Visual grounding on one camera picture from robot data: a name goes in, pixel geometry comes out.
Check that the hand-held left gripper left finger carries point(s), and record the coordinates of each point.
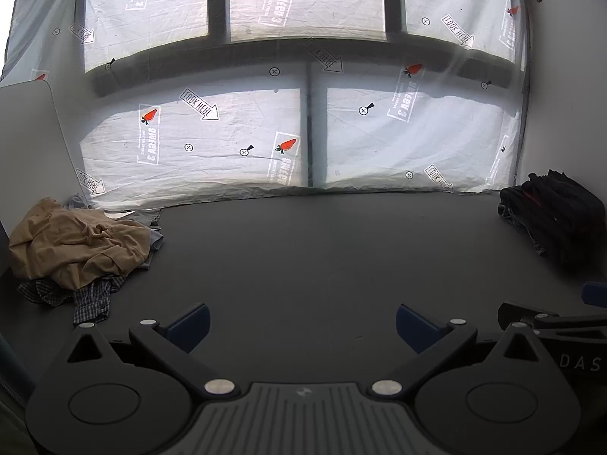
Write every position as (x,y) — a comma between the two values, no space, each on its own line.
(188,328)

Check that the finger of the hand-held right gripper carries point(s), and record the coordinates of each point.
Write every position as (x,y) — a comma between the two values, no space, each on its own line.
(595,294)
(526,313)

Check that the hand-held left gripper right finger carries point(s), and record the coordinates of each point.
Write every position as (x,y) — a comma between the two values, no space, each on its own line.
(417,329)

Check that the grey folded garment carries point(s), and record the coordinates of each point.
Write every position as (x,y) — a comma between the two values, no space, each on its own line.
(521,227)

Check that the plaid checked shirt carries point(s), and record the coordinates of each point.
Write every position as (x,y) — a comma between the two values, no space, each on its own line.
(92,301)

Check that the grey crumpled garment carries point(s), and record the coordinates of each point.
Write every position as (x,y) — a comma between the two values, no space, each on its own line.
(152,227)

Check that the tan crumpled garment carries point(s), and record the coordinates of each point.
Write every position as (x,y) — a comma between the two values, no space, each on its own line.
(76,241)

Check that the printed translucent plastic sheet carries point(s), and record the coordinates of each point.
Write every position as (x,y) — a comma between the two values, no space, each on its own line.
(246,123)

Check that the white board panel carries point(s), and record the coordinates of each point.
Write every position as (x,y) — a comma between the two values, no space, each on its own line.
(33,151)

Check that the dark window frame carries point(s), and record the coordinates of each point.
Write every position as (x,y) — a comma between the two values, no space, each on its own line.
(310,64)

